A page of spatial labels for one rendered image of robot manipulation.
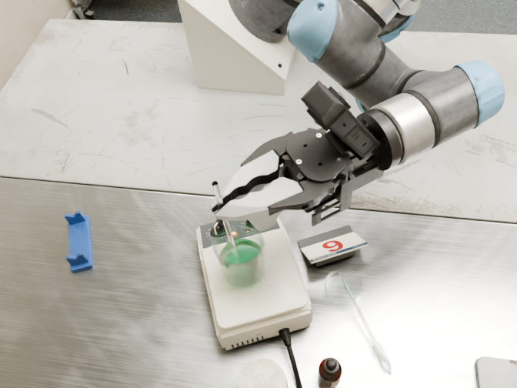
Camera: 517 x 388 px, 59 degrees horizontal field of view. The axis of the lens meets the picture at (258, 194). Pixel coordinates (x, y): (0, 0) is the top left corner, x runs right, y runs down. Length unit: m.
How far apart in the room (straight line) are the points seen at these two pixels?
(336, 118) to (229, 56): 0.51
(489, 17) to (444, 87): 2.33
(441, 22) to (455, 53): 1.70
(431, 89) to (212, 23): 0.45
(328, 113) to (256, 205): 0.12
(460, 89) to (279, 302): 0.33
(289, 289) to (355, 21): 0.34
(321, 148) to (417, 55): 0.60
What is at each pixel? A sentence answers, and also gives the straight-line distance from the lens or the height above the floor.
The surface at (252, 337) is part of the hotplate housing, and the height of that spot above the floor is 0.93.
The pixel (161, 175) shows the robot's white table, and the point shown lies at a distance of 0.85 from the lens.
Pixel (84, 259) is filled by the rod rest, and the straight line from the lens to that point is 0.78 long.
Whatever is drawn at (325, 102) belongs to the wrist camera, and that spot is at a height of 1.25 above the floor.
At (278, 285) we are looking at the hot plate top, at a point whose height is 0.99.
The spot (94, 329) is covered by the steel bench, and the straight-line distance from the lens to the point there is 0.74.
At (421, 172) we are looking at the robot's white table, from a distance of 0.85.
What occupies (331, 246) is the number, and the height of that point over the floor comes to 0.92.
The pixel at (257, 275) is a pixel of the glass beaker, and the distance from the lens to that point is 0.59.
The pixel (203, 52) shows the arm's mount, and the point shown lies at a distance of 0.92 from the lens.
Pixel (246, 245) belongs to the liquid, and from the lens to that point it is 0.61.
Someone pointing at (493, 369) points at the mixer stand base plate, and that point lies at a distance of 0.71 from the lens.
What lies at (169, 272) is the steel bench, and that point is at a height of 0.90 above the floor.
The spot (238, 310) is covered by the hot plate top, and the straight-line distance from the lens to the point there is 0.60.
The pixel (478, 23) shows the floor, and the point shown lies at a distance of 2.83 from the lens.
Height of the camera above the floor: 1.55
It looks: 55 degrees down
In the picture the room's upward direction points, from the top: 7 degrees counter-clockwise
